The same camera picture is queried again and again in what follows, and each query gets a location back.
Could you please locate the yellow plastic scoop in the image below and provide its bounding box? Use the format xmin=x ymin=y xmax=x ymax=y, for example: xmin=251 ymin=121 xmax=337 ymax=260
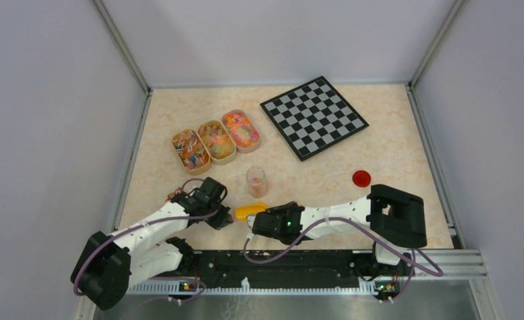
xmin=234 ymin=202 xmax=268 ymax=221

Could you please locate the clear glass jar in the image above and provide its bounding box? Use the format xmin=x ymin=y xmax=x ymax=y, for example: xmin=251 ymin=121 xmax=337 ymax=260
xmin=246 ymin=166 xmax=268 ymax=199

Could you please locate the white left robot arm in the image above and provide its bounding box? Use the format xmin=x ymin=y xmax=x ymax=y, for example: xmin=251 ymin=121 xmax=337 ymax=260
xmin=70 ymin=177 xmax=232 ymax=311

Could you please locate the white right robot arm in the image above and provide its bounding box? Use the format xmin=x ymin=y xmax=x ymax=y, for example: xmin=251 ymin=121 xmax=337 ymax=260
xmin=247 ymin=184 xmax=427 ymax=275

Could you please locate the pink tray with candies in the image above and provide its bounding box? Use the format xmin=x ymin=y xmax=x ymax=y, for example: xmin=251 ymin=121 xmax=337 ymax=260
xmin=221 ymin=109 xmax=261 ymax=153

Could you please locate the red owl toy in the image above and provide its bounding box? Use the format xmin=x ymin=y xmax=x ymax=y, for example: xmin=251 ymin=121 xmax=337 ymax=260
xmin=166 ymin=187 xmax=183 ymax=202

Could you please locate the yellow tray with lollipops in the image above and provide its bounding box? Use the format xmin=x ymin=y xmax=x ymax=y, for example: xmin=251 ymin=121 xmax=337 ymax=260
xmin=171 ymin=129 xmax=212 ymax=176

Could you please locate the cream tray with gummies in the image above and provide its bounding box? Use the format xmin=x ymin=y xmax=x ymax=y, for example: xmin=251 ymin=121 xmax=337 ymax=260
xmin=197 ymin=119 xmax=237 ymax=165

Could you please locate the red jar lid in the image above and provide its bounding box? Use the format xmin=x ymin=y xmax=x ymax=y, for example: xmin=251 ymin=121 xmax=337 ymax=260
xmin=352 ymin=170 xmax=371 ymax=188

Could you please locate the black white chessboard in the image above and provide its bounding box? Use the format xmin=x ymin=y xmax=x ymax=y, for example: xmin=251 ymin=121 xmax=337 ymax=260
xmin=260 ymin=76 xmax=369 ymax=161

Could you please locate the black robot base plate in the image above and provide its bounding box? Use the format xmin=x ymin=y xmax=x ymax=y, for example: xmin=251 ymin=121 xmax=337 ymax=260
xmin=162 ymin=250 xmax=411 ymax=289

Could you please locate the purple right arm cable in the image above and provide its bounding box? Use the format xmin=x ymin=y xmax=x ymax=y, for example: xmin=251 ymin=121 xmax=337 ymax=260
xmin=242 ymin=216 xmax=445 ymax=303

